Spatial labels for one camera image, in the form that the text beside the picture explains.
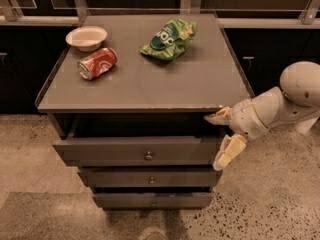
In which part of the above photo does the green chip bag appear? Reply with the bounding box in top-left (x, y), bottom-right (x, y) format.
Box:
top-left (140, 19), bottom-right (198, 61)

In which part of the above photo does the grey middle drawer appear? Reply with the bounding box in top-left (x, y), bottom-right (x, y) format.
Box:
top-left (79, 167), bottom-right (221, 187)

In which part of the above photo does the grey drawer cabinet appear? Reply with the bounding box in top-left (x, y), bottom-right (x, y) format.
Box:
top-left (37, 14), bottom-right (253, 195)

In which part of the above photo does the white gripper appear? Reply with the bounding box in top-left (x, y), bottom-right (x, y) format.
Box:
top-left (204, 98), bottom-right (267, 171)

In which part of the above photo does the dark cabinet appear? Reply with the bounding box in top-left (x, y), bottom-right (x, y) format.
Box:
top-left (226, 29), bottom-right (320, 96)
top-left (0, 26), bottom-right (73, 114)

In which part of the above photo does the metal railing frame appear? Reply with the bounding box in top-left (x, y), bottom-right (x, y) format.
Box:
top-left (0, 0), bottom-right (320, 29)

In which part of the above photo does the dark left cabinet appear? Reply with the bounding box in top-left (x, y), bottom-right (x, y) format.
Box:
top-left (0, 26), bottom-right (73, 114)

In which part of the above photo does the grey drawer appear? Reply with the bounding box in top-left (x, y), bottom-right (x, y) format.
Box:
top-left (53, 136), bottom-right (222, 167)
top-left (79, 167), bottom-right (221, 187)
top-left (93, 192), bottom-right (212, 209)

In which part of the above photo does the red soda can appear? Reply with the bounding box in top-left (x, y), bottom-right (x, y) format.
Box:
top-left (78, 48), bottom-right (118, 80)

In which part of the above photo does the grey bottom drawer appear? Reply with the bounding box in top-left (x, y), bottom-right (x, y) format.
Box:
top-left (93, 192), bottom-right (212, 209)

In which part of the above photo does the dark right cabinet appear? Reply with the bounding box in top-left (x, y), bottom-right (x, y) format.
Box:
top-left (226, 29), bottom-right (320, 96)

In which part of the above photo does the grey top drawer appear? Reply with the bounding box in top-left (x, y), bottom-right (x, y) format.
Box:
top-left (53, 136), bottom-right (222, 167)

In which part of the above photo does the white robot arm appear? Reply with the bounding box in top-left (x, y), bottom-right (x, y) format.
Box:
top-left (205, 61), bottom-right (320, 171)

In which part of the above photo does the white paper bowl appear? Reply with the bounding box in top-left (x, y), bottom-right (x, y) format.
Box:
top-left (65, 26), bottom-right (107, 52)

